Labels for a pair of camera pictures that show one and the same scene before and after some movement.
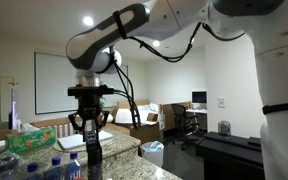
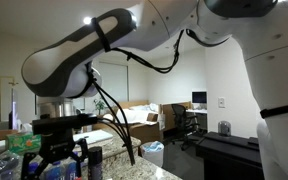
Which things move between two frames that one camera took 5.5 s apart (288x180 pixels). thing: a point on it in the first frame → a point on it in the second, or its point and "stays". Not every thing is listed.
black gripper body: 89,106 → 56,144
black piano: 229,157 stays
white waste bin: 153,151 stays
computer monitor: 199,96 stays
